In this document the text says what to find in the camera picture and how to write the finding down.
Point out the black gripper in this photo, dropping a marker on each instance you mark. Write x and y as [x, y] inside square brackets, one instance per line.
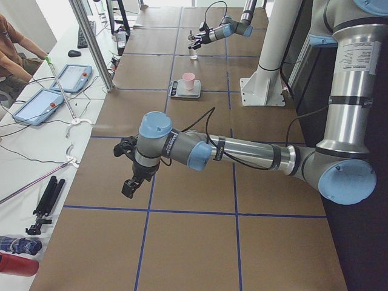
[143, 171]
[208, 35]

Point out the clear glass sauce bottle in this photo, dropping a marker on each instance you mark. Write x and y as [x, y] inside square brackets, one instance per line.
[191, 39]

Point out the pink plastic cup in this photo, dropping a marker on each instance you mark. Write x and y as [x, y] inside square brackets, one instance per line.
[189, 80]

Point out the silver digital kitchen scale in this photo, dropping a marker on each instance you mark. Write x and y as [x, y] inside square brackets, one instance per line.
[177, 89]

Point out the black keyboard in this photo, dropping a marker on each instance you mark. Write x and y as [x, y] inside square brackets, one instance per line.
[82, 43]

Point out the near teach pendant tablet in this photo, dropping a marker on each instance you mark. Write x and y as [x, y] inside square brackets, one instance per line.
[39, 107]

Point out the teach pendant tablet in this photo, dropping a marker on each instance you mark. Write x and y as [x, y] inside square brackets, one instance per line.
[73, 77]
[39, 107]

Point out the far teach pendant tablet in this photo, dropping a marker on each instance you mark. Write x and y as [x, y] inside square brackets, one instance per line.
[73, 77]

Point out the blue folded umbrella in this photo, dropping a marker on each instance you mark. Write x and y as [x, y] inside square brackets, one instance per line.
[20, 245]

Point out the black computer mouse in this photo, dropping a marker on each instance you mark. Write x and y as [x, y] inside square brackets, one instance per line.
[74, 53]

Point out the red water bottle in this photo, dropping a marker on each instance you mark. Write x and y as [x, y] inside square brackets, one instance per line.
[16, 265]

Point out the seated person orange shirt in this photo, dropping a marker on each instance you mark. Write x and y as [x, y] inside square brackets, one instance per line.
[17, 71]

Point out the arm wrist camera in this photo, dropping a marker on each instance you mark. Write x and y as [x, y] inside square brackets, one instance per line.
[127, 147]

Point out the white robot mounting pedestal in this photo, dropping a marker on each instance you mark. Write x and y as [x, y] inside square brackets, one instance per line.
[264, 87]

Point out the aluminium frame post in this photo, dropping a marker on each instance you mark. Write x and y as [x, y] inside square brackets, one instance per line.
[92, 43]

